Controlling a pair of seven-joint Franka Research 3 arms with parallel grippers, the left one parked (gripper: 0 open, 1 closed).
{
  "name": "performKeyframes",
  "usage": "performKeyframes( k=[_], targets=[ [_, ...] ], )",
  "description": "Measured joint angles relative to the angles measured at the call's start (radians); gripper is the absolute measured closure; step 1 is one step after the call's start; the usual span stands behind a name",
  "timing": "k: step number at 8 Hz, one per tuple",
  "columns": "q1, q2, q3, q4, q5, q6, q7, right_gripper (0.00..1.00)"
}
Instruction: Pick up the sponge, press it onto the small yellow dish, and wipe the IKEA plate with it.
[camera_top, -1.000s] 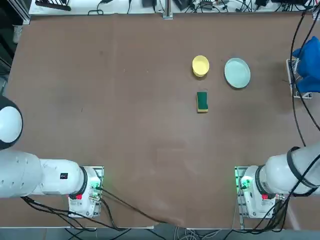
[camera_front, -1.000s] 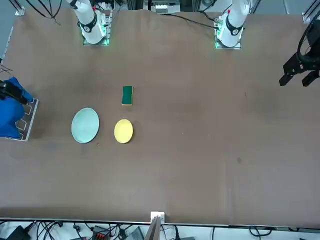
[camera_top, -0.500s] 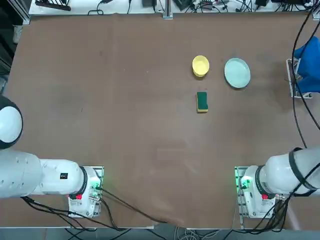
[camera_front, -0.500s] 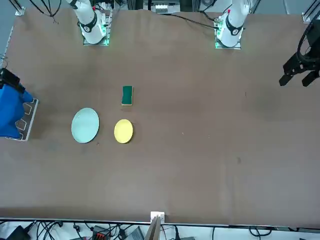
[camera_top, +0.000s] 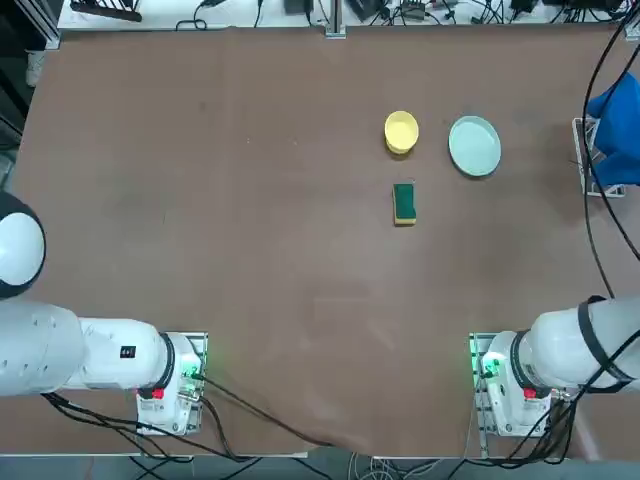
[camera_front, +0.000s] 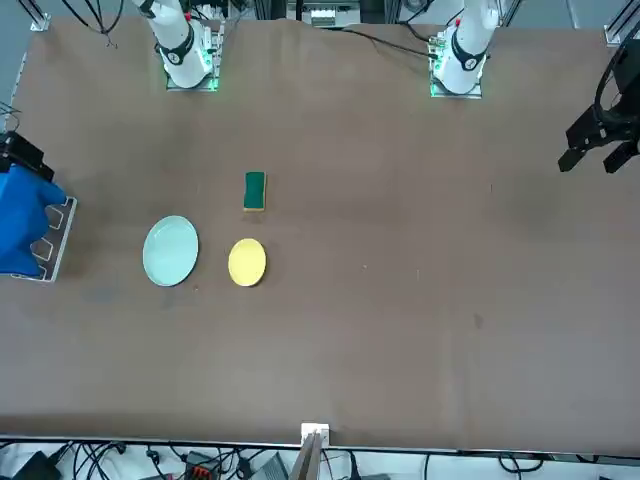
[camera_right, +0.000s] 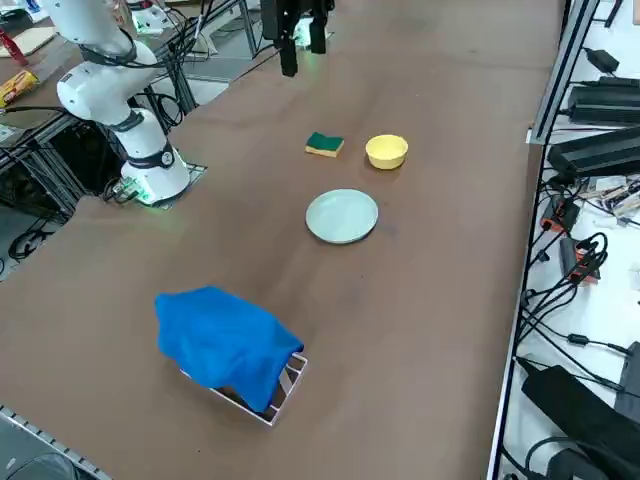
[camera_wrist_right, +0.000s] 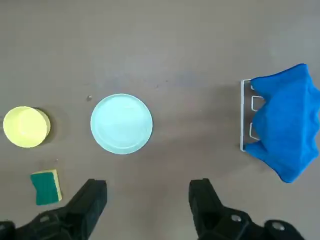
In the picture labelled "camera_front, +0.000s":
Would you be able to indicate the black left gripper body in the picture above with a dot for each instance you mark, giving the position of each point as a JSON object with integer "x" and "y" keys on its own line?
{"x": 629, "y": 70}

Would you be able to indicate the green and yellow sponge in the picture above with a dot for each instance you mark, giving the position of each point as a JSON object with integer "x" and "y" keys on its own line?
{"x": 255, "y": 192}

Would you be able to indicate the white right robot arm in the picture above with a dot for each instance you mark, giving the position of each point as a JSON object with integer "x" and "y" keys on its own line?
{"x": 187, "y": 75}

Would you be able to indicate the pale green round plate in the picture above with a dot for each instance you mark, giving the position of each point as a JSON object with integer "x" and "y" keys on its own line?
{"x": 170, "y": 250}

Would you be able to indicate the blue cloth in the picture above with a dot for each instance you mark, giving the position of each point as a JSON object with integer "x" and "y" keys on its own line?
{"x": 20, "y": 225}

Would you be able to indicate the white metal rack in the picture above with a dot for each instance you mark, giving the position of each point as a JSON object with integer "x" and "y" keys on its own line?
{"x": 65, "y": 235}

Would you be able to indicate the small yellow bowl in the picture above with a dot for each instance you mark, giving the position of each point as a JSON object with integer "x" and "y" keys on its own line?
{"x": 247, "y": 262}

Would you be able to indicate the orange black power strip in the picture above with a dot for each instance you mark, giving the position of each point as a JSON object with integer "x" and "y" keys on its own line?
{"x": 202, "y": 467}

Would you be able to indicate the aluminium frame post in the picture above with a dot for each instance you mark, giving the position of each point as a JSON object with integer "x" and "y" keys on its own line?
{"x": 620, "y": 25}
{"x": 312, "y": 450}
{"x": 41, "y": 17}

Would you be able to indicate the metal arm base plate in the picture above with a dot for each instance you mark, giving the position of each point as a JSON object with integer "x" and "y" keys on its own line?
{"x": 215, "y": 60}
{"x": 433, "y": 47}

